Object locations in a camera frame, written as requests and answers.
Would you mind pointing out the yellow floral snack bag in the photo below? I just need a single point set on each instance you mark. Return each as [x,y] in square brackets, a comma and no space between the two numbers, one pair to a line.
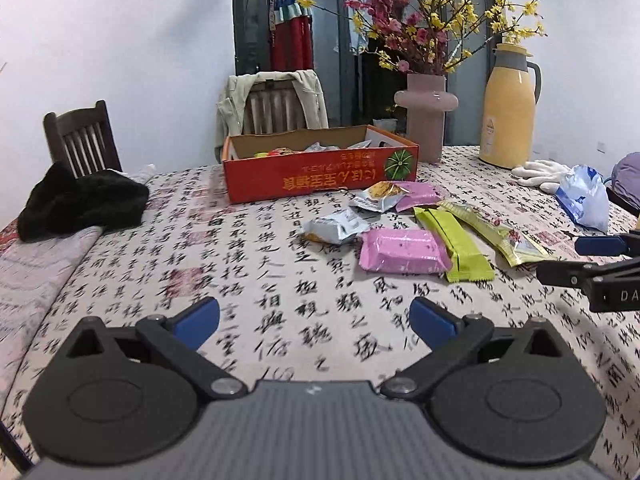
[503,235]

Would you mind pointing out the white blue snack packet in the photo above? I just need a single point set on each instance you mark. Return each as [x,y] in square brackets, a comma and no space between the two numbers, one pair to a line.
[336,229]

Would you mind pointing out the red blue hanging garment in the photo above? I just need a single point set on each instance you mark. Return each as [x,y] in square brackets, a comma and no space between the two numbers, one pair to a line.
[290,28]

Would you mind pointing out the red cardboard snack box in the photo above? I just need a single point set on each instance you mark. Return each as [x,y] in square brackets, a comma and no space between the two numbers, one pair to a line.
[305,161]

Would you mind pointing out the short green snack pack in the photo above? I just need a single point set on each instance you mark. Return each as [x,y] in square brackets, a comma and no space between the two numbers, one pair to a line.
[468,264]

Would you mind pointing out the patterned folded blanket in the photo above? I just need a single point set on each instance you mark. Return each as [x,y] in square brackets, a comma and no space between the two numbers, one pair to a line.
[32,276]

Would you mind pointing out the pink snack packet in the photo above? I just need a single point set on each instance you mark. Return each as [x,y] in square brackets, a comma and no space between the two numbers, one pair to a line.
[403,252]
[420,194]

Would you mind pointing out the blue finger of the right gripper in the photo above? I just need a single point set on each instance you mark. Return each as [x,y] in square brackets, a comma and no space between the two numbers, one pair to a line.
[623,244]
[577,274]

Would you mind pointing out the wooden chair with jacket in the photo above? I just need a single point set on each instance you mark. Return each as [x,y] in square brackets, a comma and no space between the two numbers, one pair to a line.
[271,107]

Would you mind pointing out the blue white plastic bag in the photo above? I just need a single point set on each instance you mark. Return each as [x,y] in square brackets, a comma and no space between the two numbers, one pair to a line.
[582,195]

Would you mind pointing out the pink vase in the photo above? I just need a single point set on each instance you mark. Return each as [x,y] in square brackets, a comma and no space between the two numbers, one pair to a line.
[427,102]

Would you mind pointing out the white work gloves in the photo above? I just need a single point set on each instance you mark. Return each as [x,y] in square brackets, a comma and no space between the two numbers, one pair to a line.
[545,175]

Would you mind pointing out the black cloth bundle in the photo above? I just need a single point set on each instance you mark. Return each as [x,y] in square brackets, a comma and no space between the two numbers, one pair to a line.
[61,204]

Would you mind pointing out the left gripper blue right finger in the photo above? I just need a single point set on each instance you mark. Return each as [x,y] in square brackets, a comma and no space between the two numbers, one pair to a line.
[431,323]

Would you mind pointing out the dark wooden chair left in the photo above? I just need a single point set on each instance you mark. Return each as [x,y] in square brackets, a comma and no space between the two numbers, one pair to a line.
[82,140]

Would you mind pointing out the orange chip snack packet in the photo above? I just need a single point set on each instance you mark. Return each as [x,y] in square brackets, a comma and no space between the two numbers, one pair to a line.
[380,197]

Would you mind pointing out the yellow and pink flower branches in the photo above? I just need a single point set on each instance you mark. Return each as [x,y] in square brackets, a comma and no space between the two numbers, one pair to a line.
[434,37]

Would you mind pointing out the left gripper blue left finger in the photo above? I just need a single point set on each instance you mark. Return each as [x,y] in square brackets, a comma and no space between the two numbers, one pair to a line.
[195,324]

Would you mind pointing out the beige jacket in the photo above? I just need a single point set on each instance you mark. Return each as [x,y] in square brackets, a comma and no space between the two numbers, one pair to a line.
[231,102]

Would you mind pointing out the yellow thermos jug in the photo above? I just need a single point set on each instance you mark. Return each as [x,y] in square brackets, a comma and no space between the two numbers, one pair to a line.
[511,95]

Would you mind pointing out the calligraphy print tablecloth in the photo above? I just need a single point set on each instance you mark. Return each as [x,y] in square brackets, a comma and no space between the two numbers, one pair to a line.
[292,309]

